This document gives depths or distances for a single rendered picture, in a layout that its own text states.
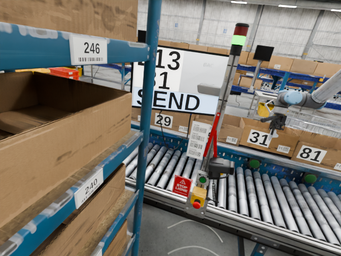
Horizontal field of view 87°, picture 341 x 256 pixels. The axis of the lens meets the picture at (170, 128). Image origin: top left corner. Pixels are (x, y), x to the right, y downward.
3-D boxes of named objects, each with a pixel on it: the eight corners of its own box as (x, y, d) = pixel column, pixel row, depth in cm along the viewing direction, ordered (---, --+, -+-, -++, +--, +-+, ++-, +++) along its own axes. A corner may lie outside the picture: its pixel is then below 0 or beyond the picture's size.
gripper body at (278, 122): (283, 131, 132) (288, 115, 130) (270, 128, 134) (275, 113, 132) (279, 130, 139) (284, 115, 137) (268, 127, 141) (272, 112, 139)
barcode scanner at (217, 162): (232, 185, 85) (235, 166, 81) (206, 180, 88) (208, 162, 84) (232, 177, 91) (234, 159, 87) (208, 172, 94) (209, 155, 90)
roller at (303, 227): (301, 242, 96) (305, 235, 94) (277, 181, 142) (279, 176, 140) (311, 245, 95) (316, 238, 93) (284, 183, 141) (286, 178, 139)
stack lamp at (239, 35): (231, 43, 69) (235, 25, 67) (230, 44, 74) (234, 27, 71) (244, 45, 68) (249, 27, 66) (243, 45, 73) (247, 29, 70)
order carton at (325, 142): (290, 160, 138) (299, 141, 131) (279, 144, 164) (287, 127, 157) (349, 175, 130) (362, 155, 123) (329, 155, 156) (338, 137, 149)
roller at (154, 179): (147, 183, 112) (153, 188, 112) (170, 146, 159) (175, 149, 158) (143, 187, 115) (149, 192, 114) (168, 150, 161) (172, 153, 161)
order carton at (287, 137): (238, 144, 145) (244, 124, 140) (236, 133, 172) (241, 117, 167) (292, 157, 137) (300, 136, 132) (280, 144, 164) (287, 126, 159)
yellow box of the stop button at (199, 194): (189, 206, 94) (191, 196, 91) (192, 195, 102) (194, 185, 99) (216, 215, 91) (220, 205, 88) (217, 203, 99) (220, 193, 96)
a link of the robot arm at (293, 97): (308, 92, 114) (299, 93, 126) (288, 88, 116) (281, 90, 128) (304, 106, 115) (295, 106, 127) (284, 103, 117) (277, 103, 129)
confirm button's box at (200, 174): (195, 183, 94) (197, 172, 92) (196, 179, 97) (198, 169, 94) (207, 187, 93) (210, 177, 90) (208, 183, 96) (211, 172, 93)
